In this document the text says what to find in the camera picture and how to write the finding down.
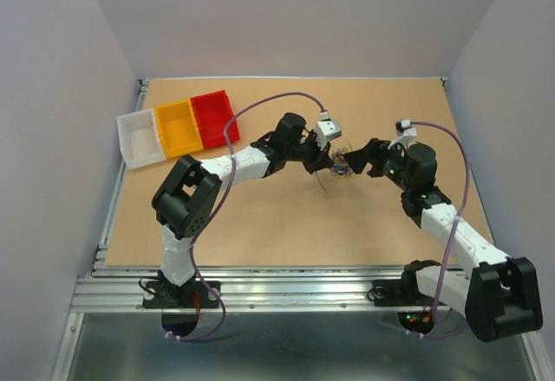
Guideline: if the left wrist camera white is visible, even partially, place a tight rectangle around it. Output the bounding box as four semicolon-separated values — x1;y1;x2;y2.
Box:
314;110;343;150

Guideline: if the yellow plastic bin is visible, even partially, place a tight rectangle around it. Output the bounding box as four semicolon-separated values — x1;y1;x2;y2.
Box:
154;99;204;160

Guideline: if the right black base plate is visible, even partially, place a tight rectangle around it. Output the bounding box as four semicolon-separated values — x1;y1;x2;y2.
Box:
366;279;435;307

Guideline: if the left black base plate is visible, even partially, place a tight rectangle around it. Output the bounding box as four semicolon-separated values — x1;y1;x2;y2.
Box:
139;279;219;309

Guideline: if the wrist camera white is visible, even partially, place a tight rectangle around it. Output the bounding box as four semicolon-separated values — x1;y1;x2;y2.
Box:
314;110;343;150
388;119;417;149

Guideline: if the thin wire bundle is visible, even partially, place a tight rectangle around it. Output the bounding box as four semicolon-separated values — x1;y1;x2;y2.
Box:
314;140;359;195

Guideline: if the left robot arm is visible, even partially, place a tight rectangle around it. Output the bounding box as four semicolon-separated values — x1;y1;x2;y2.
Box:
141;112;342;309

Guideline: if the white plastic bin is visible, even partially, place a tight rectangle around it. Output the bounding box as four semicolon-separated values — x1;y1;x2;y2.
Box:
116;108;167;170

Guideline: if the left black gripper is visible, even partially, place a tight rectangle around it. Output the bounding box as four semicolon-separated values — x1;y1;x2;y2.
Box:
284;129;331;174

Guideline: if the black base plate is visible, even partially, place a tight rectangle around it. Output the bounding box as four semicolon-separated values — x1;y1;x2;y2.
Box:
366;279;435;307
139;279;219;309

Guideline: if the red plastic bin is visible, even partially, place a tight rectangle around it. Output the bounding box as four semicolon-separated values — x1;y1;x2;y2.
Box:
191;90;234;149

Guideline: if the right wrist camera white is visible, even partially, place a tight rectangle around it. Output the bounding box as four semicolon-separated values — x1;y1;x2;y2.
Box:
388;119;417;149

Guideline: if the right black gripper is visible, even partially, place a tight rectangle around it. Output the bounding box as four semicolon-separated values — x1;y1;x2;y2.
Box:
342;138;413;192

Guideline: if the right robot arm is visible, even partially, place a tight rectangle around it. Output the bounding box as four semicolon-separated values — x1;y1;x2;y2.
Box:
344;138;543;342

